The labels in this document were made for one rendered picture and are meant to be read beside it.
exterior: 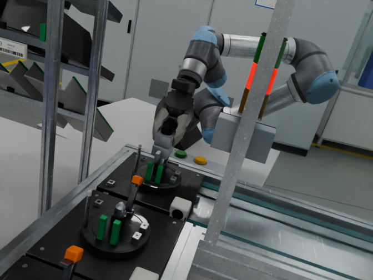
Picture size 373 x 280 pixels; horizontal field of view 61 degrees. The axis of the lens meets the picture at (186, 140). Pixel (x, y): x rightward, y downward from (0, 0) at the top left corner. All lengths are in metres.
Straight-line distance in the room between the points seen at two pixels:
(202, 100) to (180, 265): 0.81
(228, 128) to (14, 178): 0.67
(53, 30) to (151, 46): 3.23
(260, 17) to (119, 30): 1.58
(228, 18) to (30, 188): 3.11
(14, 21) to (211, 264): 0.68
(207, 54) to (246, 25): 2.85
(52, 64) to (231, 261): 0.56
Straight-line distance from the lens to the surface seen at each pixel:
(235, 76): 3.85
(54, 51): 0.67
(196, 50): 0.94
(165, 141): 0.82
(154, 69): 3.89
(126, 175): 0.90
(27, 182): 1.05
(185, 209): 0.78
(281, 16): 0.60
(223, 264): 0.79
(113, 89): 4.06
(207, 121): 1.28
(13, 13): 0.80
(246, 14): 3.79
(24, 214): 0.93
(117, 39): 3.95
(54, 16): 0.66
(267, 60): 0.60
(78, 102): 0.86
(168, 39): 3.82
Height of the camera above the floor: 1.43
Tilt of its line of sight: 23 degrees down
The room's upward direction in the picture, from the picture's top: 14 degrees clockwise
